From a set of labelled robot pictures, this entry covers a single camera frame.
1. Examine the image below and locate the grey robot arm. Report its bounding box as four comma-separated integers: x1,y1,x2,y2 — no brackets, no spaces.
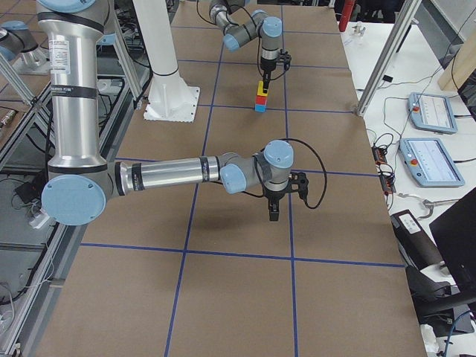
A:
209,1,291,96
36,1,294,226

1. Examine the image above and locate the teach pendant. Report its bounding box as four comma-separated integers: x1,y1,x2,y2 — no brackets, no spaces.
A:
399,138,465,187
408,92,457,134

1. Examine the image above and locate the yellow wooden block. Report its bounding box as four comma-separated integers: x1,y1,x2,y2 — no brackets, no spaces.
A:
257,80,268,97

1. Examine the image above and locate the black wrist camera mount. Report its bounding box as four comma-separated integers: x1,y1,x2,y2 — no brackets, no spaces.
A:
289,172,309,203

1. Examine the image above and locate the white power strip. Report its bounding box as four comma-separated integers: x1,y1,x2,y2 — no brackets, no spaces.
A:
29,210,50,229

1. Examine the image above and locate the third robot arm grey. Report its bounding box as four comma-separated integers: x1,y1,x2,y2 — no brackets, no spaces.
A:
1,20,39,61

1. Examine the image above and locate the red wooden block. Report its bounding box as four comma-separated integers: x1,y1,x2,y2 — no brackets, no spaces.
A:
255,94,268,106

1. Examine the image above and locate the upper teach pendant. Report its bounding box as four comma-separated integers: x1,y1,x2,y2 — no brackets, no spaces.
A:
408,92,457,134

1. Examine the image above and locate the black monitor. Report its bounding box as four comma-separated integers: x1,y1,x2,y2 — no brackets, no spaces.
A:
430,189,475,290

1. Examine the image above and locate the lower teach pendant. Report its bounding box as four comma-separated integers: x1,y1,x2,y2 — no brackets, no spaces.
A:
399,138,465,187

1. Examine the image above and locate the red fire extinguisher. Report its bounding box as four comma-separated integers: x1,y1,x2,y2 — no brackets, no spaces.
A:
338,0,356,32

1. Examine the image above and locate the aluminium frame post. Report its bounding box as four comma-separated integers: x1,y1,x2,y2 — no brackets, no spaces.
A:
355,0,422,117

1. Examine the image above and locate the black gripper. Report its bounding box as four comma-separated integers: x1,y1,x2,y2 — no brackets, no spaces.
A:
263,182,291,222
260,57,277,93

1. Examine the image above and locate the blue wooden block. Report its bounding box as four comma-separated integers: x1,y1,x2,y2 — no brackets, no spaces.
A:
254,104,266,113

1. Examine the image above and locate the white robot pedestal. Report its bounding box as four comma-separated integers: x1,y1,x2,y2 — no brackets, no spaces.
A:
133,0,200,123

